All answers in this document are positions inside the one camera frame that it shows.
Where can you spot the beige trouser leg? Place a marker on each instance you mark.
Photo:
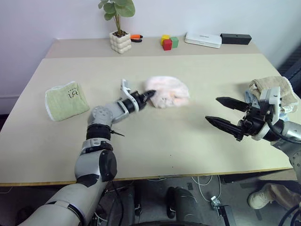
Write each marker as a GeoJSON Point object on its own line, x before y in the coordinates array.
{"type": "Point", "coordinates": [282, 193]}

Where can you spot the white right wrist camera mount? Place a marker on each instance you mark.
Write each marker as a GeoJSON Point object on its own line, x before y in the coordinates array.
{"type": "Point", "coordinates": [272, 96]}

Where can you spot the orange black pliers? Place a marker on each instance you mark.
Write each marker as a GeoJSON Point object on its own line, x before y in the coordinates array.
{"type": "Point", "coordinates": [136, 37]}

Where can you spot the green folded towel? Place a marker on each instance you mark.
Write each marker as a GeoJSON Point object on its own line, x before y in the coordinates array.
{"type": "Point", "coordinates": [65, 101]}

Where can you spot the yellow block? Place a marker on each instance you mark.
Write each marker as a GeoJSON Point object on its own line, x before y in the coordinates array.
{"type": "Point", "coordinates": [165, 37]}

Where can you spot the cream bubble plant pot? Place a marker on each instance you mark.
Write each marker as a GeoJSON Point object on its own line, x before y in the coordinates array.
{"type": "Point", "coordinates": [120, 43]}

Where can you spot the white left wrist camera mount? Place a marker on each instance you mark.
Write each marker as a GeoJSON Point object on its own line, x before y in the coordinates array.
{"type": "Point", "coordinates": [125, 88]}

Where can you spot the white flat box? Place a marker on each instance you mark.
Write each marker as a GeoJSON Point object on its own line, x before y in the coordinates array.
{"type": "Point", "coordinates": [203, 40]}

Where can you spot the beige folded towel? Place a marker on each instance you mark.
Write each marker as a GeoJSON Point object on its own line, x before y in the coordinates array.
{"type": "Point", "coordinates": [270, 82]}

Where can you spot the green leafy plant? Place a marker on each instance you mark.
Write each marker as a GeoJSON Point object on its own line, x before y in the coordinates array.
{"type": "Point", "coordinates": [117, 9]}

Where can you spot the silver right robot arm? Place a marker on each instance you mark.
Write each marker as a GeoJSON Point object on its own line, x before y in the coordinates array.
{"type": "Point", "coordinates": [289, 134]}

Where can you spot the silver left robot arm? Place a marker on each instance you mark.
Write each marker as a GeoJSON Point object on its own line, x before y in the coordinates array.
{"type": "Point", "coordinates": [98, 115]}

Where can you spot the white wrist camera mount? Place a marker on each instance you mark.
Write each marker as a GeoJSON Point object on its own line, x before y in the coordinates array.
{"type": "Point", "coordinates": [125, 88]}
{"type": "Point", "coordinates": [272, 96]}

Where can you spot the pink towel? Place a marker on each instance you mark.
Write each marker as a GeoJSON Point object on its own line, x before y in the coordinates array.
{"type": "Point", "coordinates": [169, 89]}

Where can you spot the dark ribbed panel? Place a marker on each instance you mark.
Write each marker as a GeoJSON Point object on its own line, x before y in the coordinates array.
{"type": "Point", "coordinates": [291, 63]}

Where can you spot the white sneaker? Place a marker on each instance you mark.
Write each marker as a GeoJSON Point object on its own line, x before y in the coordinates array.
{"type": "Point", "coordinates": [258, 200]}

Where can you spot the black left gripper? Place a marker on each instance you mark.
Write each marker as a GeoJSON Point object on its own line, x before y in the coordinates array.
{"type": "Point", "coordinates": [143, 100]}

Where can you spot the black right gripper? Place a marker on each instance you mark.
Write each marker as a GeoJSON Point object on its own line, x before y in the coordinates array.
{"type": "Point", "coordinates": [254, 120]}

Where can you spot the red block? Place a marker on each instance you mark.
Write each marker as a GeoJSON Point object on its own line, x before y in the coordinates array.
{"type": "Point", "coordinates": [167, 45]}

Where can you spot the black rectangular box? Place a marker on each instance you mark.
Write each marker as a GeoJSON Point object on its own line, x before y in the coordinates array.
{"type": "Point", "coordinates": [236, 38]}

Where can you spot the dark rounded shape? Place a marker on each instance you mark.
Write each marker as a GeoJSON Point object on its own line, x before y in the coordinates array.
{"type": "Point", "coordinates": [181, 204]}

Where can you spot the metal clamp bracket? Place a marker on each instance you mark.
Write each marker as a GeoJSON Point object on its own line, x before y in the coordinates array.
{"type": "Point", "coordinates": [221, 208]}

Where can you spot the green block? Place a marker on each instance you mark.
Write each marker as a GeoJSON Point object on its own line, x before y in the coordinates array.
{"type": "Point", "coordinates": [174, 42]}

